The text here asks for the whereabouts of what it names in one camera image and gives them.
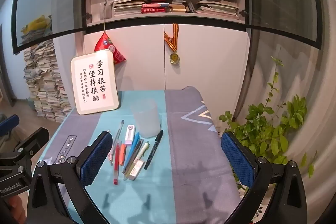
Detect green potted plant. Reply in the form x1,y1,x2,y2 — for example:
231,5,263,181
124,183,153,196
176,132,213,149
219,56,318,214

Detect white eraser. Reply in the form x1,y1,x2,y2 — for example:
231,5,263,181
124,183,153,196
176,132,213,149
125,160,146,182

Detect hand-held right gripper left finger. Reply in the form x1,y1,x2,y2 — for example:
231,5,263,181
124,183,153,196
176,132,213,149
27,131,113,224

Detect framed calligraphy sign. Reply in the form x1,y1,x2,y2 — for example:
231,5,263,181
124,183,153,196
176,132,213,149
70,49,120,115

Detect stack of white workbooks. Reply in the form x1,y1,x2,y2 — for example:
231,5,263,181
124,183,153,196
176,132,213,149
113,0,147,17

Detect dark grey pen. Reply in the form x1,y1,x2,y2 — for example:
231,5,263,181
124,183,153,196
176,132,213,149
123,139,144,174

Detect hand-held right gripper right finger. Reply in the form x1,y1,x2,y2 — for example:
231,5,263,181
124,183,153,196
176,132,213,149
220,131,307,224

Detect red pyramid hanging ornament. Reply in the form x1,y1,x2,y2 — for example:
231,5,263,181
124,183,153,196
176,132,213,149
94,31,126,65

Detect stack of red books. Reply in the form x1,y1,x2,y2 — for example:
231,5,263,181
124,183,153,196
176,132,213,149
141,2,170,14

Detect green and white pen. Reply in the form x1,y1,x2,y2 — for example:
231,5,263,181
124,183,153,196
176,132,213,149
125,142,150,180

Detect tall pile of books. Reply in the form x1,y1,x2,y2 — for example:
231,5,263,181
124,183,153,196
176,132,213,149
20,14,72,123

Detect gold medal with striped ribbon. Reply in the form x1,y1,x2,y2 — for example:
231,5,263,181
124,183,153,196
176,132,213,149
163,23,181,65

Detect pink patterned pen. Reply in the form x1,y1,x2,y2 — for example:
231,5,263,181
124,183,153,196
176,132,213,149
106,130,114,165

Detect frosted plastic cup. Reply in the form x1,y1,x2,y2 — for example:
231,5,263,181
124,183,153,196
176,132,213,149
130,101,161,138

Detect blue and grey tablecloth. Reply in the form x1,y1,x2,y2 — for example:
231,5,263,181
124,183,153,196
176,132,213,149
34,86,242,224

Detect red gel pen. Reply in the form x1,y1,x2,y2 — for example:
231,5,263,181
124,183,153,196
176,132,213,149
113,143,121,185

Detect white bookshelf cabinet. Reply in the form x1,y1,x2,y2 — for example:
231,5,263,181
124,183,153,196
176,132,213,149
76,0,252,119

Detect clear gel pen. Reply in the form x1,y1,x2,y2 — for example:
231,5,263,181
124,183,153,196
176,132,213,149
112,120,124,156

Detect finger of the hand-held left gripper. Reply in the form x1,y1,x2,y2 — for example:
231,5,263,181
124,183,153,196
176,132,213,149
12,128,50,159
0,115,20,136

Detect black marker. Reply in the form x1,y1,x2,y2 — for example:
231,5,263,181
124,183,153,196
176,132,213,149
144,130,164,170

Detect small stack of books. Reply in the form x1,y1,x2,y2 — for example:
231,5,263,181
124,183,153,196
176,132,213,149
169,0,196,13

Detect orange pen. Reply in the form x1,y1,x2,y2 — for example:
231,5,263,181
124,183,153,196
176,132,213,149
119,144,127,166

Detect blue pen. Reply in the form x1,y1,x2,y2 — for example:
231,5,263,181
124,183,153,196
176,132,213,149
123,132,140,169

